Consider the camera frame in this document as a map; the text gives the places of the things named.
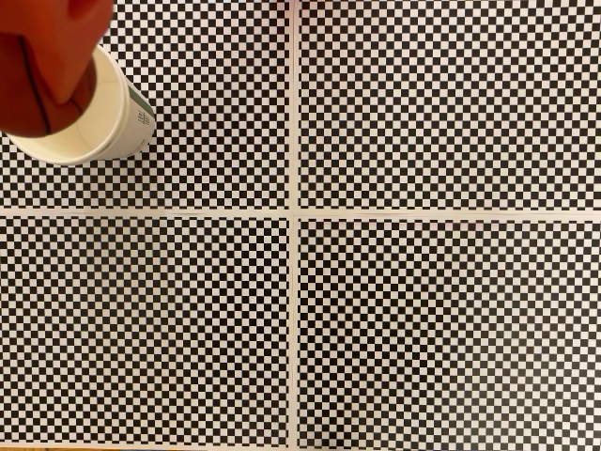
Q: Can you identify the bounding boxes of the small orange basketball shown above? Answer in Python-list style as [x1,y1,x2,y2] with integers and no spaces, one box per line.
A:
[0,18,99,138]

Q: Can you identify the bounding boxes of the white paper cup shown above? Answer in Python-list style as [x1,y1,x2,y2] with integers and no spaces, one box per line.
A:
[4,45,156,166]

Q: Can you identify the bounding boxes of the black white checkerboard paper sheet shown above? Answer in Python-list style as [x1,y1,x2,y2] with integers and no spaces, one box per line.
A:
[293,214,601,451]
[0,212,295,447]
[293,0,601,216]
[0,0,295,215]

